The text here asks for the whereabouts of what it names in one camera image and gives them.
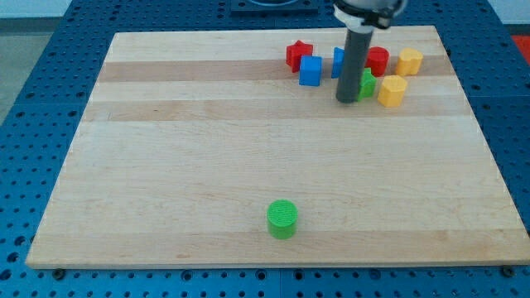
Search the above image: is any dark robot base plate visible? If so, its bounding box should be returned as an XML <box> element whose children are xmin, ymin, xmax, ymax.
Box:
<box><xmin>229</xmin><ymin>0</ymin><xmax>319</xmax><ymax>16</ymax></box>

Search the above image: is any red star block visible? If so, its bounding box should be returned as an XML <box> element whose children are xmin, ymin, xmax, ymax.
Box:
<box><xmin>286</xmin><ymin>40</ymin><xmax>314</xmax><ymax>73</ymax></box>

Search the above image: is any red cylinder block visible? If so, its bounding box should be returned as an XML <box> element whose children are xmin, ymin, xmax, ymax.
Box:
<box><xmin>364</xmin><ymin>46</ymin><xmax>390</xmax><ymax>77</ymax></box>

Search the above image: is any wooden board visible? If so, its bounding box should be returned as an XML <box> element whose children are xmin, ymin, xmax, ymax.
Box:
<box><xmin>26</xmin><ymin>26</ymin><xmax>529</xmax><ymax>269</ymax></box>

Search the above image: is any yellow hexagon block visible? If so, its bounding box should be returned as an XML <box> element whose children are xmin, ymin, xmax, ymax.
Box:
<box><xmin>378</xmin><ymin>75</ymin><xmax>408</xmax><ymax>108</ymax></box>

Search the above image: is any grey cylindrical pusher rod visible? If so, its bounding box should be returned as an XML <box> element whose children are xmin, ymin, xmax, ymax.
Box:
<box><xmin>335</xmin><ymin>28</ymin><xmax>373</xmax><ymax>103</ymax></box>

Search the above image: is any blue cube block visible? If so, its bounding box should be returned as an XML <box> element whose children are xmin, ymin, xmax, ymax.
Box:
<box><xmin>299</xmin><ymin>55</ymin><xmax>322</xmax><ymax>87</ymax></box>

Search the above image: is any yellow heart block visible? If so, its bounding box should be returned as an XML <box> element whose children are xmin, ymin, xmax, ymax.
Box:
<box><xmin>395</xmin><ymin>48</ymin><xmax>424</xmax><ymax>76</ymax></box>

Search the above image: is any blue block behind rod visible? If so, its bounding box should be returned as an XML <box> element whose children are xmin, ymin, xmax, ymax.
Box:
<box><xmin>331</xmin><ymin>47</ymin><xmax>345</xmax><ymax>79</ymax></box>

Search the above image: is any green star block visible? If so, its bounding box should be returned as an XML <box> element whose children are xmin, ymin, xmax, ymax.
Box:
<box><xmin>357</xmin><ymin>68</ymin><xmax>377</xmax><ymax>102</ymax></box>

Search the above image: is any green cylinder block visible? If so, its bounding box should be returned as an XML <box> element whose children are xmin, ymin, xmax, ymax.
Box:
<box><xmin>266</xmin><ymin>199</ymin><xmax>298</xmax><ymax>239</ymax></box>

